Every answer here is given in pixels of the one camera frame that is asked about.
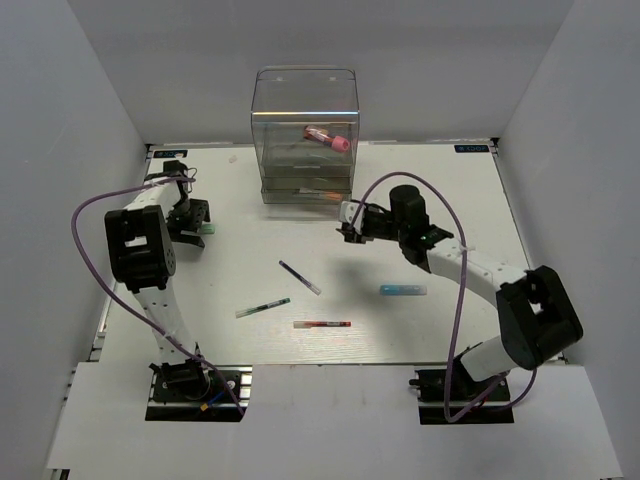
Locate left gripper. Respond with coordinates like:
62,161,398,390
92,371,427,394
166,198,211,247

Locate green highlighter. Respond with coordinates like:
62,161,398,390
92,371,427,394
198,224,216,235

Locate orange capped marker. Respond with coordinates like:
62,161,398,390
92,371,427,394
298,188,344,202

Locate blue eraser case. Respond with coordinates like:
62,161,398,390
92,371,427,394
379,284,427,296

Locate pink glue bottle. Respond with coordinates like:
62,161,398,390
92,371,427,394
303,125,351,153

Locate clear drawer organizer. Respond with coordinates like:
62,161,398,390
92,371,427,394
249,67,362,205

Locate clear organizer lid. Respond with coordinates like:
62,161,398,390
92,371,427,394
251,65,359,114

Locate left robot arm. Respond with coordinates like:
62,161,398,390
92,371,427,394
104,158,212,399

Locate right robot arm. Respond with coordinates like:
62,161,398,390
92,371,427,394
339,185,584,399

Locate purple pen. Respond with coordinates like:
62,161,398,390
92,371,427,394
279,260,322,296

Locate green pen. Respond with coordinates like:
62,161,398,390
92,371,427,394
235,298,291,319

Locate red pen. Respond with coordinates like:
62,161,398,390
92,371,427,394
293,321,352,329

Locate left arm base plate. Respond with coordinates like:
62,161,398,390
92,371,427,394
145,362,252,423

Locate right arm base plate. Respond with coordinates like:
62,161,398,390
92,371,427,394
409,369,514,426

